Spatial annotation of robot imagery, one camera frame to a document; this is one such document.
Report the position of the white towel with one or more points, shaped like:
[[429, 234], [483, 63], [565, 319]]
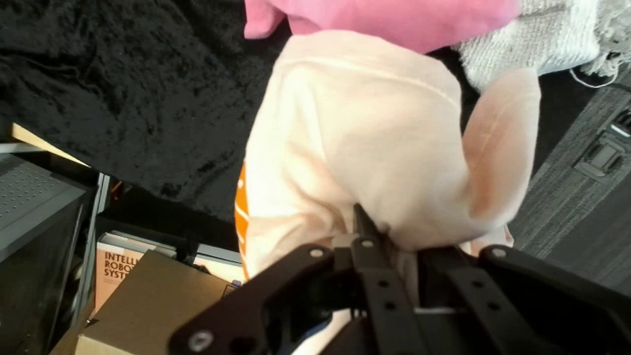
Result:
[[587, 37]]

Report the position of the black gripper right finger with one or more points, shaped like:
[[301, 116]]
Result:
[[506, 301]]

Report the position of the peach cloth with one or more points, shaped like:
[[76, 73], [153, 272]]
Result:
[[352, 118]]

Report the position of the black velvet table cloth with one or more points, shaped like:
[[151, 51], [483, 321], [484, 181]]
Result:
[[153, 90]]

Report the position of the cardboard box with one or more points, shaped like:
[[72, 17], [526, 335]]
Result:
[[143, 292]]

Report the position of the pink cloth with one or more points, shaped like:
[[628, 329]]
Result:
[[415, 23]]

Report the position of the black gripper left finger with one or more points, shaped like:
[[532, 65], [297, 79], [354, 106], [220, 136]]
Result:
[[303, 290]]

